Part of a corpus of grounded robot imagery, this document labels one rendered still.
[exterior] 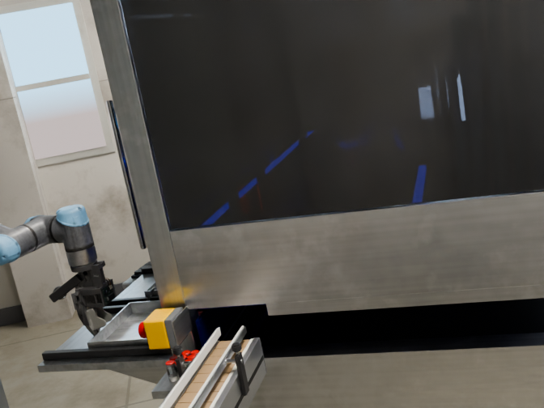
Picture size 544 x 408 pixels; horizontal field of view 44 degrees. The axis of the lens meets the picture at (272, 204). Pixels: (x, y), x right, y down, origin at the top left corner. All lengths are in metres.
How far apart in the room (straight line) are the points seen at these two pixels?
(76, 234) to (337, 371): 0.74
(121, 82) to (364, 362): 0.83
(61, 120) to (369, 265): 3.54
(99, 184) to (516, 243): 3.72
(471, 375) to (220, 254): 0.61
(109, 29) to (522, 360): 1.13
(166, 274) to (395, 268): 0.53
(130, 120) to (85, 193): 3.32
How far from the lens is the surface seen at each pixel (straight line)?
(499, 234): 1.45
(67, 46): 4.75
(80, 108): 4.75
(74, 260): 1.82
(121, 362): 1.79
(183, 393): 1.45
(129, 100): 1.54
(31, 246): 1.82
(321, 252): 1.48
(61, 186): 4.86
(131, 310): 2.09
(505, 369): 1.57
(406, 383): 1.59
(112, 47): 1.54
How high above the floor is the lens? 1.59
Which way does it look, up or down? 13 degrees down
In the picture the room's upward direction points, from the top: 10 degrees counter-clockwise
